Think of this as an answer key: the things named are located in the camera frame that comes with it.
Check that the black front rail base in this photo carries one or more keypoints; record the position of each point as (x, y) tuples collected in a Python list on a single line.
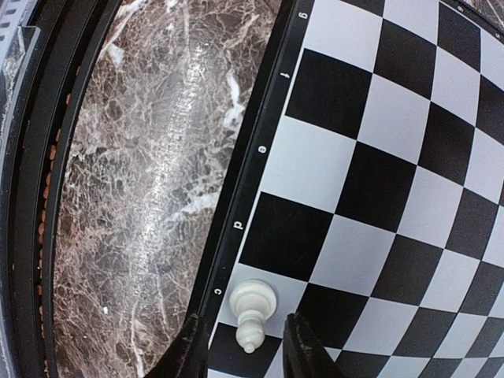
[(39, 111)]

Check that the black grey chessboard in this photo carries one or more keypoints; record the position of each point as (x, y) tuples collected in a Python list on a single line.
[(369, 194)]

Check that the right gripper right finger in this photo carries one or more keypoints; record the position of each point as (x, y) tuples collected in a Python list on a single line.
[(303, 354)]

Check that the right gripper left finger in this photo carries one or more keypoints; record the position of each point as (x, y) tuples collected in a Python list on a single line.
[(188, 354)]

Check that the white bishop chess piece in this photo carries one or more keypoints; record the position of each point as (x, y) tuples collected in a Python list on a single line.
[(252, 302)]

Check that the grey slotted cable duct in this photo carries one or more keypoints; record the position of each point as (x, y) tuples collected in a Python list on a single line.
[(18, 37)]

